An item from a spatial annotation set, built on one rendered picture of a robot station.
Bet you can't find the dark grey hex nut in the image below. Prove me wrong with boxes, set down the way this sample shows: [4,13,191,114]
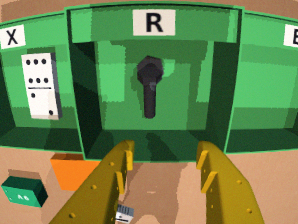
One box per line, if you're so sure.
[137,55,164,76]

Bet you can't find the black bolt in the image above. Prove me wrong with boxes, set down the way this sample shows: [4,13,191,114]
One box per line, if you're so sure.
[137,67,162,119]

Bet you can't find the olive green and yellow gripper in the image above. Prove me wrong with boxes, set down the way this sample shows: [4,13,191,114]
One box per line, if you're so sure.
[49,140,265,224]

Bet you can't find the green rack of three bins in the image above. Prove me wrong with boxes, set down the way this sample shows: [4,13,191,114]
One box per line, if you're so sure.
[0,1,298,163]

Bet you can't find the white domino with black pips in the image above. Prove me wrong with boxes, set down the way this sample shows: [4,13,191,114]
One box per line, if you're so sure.
[21,52,63,120]

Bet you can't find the orange square pad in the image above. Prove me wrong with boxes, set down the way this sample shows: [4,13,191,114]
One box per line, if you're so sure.
[50,154,101,191]

